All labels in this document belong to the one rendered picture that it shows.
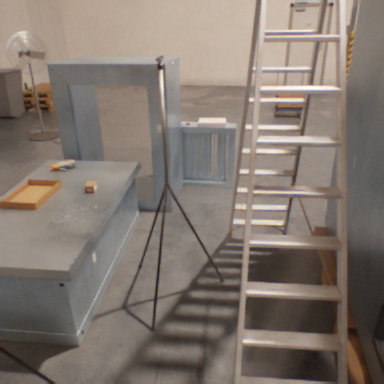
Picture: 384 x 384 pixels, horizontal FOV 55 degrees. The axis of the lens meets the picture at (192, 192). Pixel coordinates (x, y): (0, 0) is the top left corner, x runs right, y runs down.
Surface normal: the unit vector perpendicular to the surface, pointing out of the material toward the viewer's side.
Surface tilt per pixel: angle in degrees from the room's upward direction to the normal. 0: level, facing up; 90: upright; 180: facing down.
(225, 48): 90
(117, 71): 90
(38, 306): 90
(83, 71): 90
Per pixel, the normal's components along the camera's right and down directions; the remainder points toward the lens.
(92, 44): -0.17, 0.44
